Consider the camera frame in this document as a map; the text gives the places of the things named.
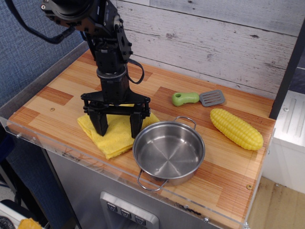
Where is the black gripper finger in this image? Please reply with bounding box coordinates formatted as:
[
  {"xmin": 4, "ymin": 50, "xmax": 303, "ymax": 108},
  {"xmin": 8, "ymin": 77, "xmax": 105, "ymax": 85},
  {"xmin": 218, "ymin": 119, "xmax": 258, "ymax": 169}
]
[
  {"xmin": 130, "ymin": 113, "xmax": 143, "ymax": 138},
  {"xmin": 89, "ymin": 112, "xmax": 108, "ymax": 136}
]

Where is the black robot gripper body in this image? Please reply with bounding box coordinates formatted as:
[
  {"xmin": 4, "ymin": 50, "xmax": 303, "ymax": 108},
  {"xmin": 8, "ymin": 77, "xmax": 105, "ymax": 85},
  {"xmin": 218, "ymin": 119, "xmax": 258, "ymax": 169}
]
[{"xmin": 81, "ymin": 73, "xmax": 151, "ymax": 117}]

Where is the yellow cloth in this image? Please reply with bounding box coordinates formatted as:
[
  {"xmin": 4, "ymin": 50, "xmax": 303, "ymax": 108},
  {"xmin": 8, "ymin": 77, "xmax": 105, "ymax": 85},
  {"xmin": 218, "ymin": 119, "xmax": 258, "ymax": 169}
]
[{"xmin": 76, "ymin": 104, "xmax": 161, "ymax": 160}]

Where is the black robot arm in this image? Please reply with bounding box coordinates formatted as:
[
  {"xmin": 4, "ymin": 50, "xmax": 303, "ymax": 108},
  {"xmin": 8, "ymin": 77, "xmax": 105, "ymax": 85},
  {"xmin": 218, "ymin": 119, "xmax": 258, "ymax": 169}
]
[{"xmin": 41, "ymin": 0, "xmax": 150, "ymax": 137}]

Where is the stainless steel pot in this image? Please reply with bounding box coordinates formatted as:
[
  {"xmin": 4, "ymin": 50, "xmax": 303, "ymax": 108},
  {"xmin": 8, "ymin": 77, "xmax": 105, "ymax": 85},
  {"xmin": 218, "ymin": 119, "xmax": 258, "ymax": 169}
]
[{"xmin": 132, "ymin": 117, "xmax": 205, "ymax": 192}]

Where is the green grey toy spatula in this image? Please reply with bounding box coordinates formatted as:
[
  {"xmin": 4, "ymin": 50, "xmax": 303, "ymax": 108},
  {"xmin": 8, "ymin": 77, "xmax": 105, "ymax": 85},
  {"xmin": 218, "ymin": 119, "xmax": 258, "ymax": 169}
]
[{"xmin": 172, "ymin": 90, "xmax": 225, "ymax": 107}]

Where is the clear acrylic table guard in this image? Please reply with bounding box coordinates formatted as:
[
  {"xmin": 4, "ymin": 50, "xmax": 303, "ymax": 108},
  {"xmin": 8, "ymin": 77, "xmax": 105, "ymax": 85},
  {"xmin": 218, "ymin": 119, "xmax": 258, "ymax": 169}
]
[{"xmin": 0, "ymin": 33, "xmax": 275, "ymax": 229}]

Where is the silver button control panel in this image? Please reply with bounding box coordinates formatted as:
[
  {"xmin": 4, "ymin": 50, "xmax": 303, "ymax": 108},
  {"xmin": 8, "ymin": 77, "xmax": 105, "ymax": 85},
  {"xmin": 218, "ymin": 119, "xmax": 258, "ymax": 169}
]
[{"xmin": 100, "ymin": 191, "xmax": 159, "ymax": 229}]

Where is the yellow plastic toy corn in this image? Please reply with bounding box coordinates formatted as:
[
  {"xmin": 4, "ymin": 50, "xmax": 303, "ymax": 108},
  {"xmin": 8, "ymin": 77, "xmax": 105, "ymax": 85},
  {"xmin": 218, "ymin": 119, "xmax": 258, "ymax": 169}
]
[{"xmin": 210, "ymin": 108, "xmax": 264, "ymax": 151}]

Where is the yellow black object bottom left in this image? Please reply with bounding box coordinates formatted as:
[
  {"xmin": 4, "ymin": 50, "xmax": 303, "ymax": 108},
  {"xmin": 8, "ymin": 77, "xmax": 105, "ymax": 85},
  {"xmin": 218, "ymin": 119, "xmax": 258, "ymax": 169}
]
[{"xmin": 0, "ymin": 216, "xmax": 46, "ymax": 229}]

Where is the white metal side unit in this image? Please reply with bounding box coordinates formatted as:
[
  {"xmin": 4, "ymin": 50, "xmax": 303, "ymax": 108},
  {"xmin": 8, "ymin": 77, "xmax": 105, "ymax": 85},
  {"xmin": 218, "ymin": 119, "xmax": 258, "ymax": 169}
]
[{"xmin": 262, "ymin": 91, "xmax": 305, "ymax": 193}]

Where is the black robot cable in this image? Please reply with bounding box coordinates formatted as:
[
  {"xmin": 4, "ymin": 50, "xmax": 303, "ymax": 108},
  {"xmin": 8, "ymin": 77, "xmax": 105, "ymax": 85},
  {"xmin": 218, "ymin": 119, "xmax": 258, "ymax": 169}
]
[{"xmin": 4, "ymin": 0, "xmax": 145, "ymax": 84}]

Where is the black right frame post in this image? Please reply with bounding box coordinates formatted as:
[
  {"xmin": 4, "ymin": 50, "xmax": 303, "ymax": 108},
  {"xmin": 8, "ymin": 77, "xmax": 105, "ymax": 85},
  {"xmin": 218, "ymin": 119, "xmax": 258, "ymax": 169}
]
[{"xmin": 269, "ymin": 0, "xmax": 305, "ymax": 119}]

